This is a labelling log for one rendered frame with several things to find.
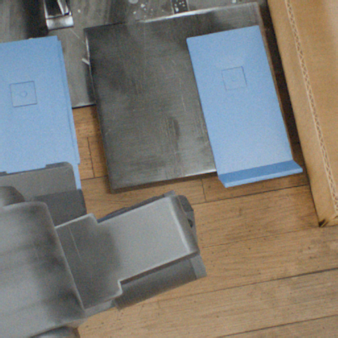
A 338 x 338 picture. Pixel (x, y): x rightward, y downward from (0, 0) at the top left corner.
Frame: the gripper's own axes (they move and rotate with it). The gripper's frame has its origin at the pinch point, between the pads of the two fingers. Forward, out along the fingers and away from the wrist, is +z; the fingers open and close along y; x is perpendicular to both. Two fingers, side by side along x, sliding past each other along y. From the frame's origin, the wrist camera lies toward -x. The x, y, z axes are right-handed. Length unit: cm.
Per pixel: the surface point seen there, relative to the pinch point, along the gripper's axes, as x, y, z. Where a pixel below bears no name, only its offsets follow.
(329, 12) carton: -30.3, 9.4, 15.9
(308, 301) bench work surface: -22.2, -14.2, 2.7
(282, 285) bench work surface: -20.2, -12.7, 3.7
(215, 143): -16.4, 0.1, 8.7
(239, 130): -18.8, 0.9, 9.1
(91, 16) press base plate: -7.4, 12.0, 18.9
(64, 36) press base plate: -4.5, 10.5, 18.1
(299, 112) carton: -24.6, 1.6, 9.0
